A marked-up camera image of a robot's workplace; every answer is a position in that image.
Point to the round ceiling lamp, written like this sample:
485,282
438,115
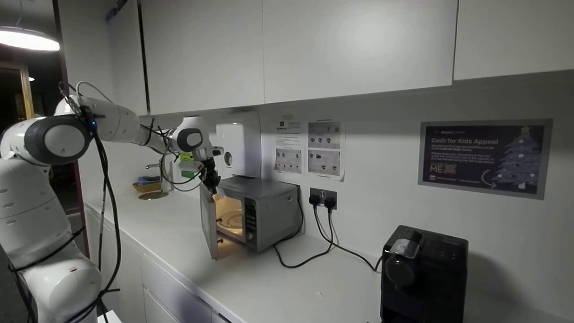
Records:
28,39

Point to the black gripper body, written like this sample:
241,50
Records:
210,165

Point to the white instruction sheet with header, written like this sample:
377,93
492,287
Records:
289,154

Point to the white base cabinets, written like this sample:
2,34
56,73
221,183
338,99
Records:
137,269

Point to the black coffee machine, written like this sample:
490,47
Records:
424,274

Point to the white wall cabinet door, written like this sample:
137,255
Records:
164,54
359,41
227,54
514,29

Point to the steel double wall socket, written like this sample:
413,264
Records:
323,194

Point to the silver microwave oven body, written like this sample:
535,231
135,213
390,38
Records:
270,208

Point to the white instruction sheet two pictures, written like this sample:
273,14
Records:
325,149

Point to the white paper towel dispenser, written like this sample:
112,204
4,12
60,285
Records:
234,143

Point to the green clean after use poster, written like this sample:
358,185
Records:
187,160

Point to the dark framed Christmas poster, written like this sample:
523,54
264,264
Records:
485,158

